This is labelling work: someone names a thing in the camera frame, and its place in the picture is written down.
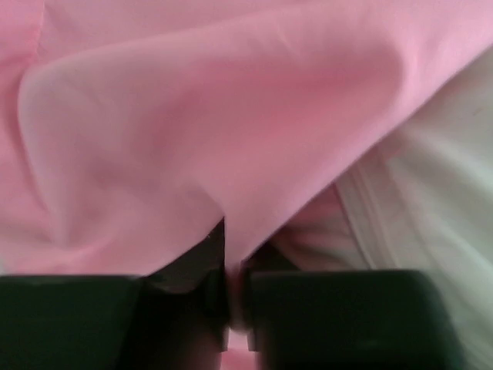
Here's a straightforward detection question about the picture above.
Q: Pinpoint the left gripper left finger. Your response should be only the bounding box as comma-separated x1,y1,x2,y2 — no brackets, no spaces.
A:
1,224,229,369

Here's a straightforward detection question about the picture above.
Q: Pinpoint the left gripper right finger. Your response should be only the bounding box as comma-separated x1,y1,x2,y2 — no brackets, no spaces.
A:
243,246,466,369

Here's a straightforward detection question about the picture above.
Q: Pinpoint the white pillow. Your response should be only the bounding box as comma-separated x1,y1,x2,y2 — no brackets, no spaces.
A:
292,49,493,370

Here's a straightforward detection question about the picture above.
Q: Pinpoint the pink pillowcase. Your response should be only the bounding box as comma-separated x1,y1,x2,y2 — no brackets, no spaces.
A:
0,0,493,370

